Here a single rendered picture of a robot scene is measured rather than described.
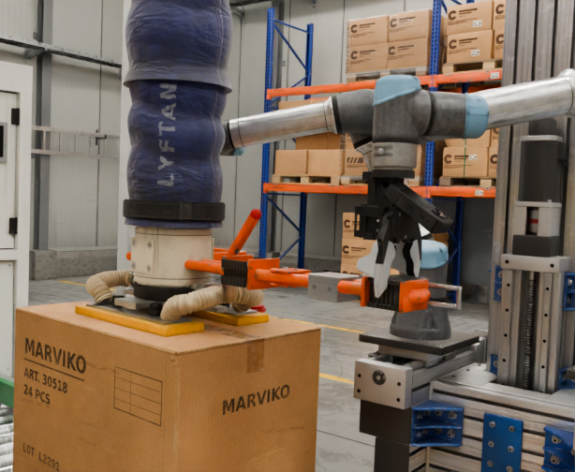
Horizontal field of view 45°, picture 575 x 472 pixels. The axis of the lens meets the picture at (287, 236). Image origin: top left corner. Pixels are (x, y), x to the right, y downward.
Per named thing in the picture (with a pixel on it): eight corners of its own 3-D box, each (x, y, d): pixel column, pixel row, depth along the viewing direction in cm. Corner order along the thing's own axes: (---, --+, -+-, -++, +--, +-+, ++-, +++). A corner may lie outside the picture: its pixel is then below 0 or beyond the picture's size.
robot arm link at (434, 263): (398, 297, 168) (401, 241, 167) (396, 289, 181) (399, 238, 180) (449, 300, 166) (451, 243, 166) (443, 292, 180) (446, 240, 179)
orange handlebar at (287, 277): (96, 258, 172) (96, 244, 172) (191, 255, 194) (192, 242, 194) (416, 309, 109) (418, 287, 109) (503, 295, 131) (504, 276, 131)
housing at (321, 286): (305, 298, 125) (306, 273, 124) (330, 295, 130) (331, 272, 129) (335, 303, 120) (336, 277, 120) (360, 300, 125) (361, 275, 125)
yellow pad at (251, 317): (143, 306, 172) (143, 286, 171) (175, 302, 179) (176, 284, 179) (237, 327, 149) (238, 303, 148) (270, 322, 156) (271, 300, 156)
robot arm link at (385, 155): (426, 145, 116) (398, 140, 110) (424, 172, 116) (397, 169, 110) (389, 146, 121) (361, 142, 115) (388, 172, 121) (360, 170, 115)
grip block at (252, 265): (217, 286, 139) (218, 256, 138) (252, 282, 146) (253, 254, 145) (246, 290, 133) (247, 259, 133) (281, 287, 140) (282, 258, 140)
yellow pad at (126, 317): (74, 313, 158) (74, 291, 158) (111, 309, 165) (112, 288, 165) (165, 338, 135) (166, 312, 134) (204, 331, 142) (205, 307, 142)
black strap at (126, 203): (102, 215, 155) (102, 198, 155) (184, 216, 172) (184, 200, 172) (164, 220, 140) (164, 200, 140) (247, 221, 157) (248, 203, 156)
